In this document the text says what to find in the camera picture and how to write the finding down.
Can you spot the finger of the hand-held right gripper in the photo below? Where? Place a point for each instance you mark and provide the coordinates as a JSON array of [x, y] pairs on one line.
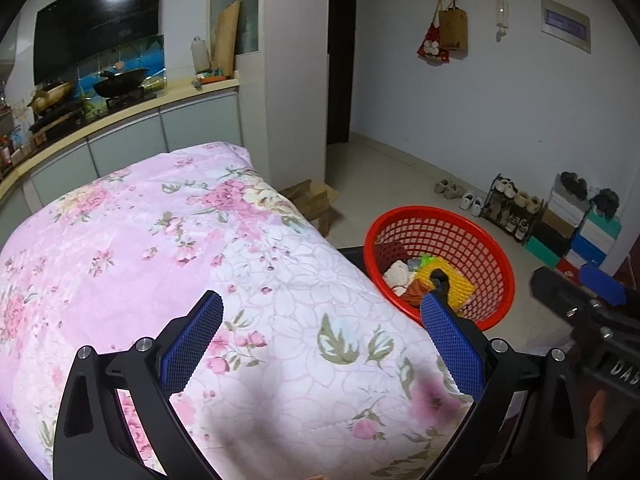
[[557, 290], [605, 285]]

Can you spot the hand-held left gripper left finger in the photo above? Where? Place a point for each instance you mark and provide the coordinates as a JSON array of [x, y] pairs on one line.
[[192, 345]]

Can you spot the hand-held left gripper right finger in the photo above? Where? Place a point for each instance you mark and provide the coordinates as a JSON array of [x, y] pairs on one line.
[[450, 345]]

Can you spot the yellow foam net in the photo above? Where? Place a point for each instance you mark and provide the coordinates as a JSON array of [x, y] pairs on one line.
[[457, 287]]

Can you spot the white wrapper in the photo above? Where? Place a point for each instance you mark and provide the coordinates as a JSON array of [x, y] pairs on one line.
[[397, 275]]

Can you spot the red plastic basket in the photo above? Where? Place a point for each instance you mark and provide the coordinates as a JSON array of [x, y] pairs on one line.
[[450, 230]]

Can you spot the person's right hand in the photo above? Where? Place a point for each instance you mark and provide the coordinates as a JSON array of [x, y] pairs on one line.
[[597, 425]]

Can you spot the stack of shoe boxes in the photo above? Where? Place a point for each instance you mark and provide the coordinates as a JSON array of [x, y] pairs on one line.
[[595, 245]]

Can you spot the black shoes pair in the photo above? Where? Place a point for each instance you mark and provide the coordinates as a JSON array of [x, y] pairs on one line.
[[606, 200], [574, 182]]

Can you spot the pink floral blanket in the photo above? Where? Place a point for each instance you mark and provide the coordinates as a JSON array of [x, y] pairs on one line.
[[150, 260]]

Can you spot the row of shoes on rack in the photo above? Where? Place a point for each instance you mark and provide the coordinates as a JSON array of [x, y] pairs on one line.
[[522, 200]]

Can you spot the black shoe rack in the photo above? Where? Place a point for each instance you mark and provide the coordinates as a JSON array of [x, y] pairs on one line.
[[489, 199]]

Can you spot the white shoe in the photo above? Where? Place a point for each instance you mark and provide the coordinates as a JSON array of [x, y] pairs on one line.
[[477, 206], [465, 201]]

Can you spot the black stool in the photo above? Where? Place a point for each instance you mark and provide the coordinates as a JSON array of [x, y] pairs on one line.
[[352, 260]]

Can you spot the beige slipper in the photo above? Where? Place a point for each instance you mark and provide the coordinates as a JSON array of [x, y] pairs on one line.
[[454, 192], [441, 186]]

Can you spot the grey base cabinets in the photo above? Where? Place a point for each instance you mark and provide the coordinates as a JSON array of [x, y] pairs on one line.
[[200, 120]]

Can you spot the beige kitchen countertop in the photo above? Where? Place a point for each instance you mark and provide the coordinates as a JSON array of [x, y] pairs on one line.
[[150, 102]]

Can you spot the grey electrical panel box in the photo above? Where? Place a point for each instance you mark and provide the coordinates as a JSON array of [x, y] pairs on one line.
[[565, 24]]

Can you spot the black gas stove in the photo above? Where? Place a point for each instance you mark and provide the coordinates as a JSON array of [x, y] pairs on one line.
[[55, 117]]

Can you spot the orange dish with sponges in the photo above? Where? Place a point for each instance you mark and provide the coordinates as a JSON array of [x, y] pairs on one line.
[[212, 79]]

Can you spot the group of sauce bottles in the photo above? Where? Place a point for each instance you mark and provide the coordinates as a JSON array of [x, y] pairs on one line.
[[12, 145]]

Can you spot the black wok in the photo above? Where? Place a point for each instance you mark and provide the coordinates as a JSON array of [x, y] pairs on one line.
[[120, 84]]

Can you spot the red hanging pouch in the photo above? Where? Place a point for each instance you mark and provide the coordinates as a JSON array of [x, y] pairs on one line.
[[432, 47]]

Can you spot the brown paper bag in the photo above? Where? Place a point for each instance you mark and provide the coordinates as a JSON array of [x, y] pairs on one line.
[[453, 30]]

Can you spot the white intercom handset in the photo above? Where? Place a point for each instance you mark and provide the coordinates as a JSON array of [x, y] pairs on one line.
[[501, 12]]

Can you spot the golden wok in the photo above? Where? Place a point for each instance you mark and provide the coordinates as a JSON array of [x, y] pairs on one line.
[[50, 95]]

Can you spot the white plastic bottle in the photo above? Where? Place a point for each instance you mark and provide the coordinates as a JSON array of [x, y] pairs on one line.
[[200, 55]]

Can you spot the sea print backsplash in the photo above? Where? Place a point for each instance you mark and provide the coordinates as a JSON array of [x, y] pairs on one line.
[[145, 55]]

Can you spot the wooden cutting board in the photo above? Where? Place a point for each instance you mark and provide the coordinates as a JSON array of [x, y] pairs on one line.
[[226, 40]]

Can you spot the black range hood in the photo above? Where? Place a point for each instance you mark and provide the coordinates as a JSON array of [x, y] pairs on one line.
[[100, 20]]

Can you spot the frosted glass panel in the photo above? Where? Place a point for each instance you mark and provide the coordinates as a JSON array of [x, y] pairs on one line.
[[247, 5]]

